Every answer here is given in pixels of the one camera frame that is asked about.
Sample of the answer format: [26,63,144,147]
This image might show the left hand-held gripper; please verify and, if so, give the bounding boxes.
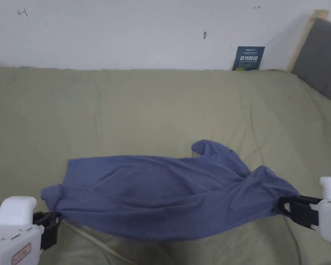
[0,196,62,265]

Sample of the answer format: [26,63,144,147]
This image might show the dark blue printed card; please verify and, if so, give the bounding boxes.
[232,46,265,71]

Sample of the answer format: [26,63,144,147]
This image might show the dark blue shirt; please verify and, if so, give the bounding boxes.
[41,140,301,242]

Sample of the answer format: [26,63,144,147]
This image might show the grey padded headboard, wooden frame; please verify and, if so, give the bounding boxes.
[284,9,331,108]

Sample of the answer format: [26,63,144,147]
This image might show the bed with beige sheet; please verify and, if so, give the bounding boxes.
[0,66,331,265]

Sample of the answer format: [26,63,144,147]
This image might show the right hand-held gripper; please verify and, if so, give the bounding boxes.
[277,176,331,258]

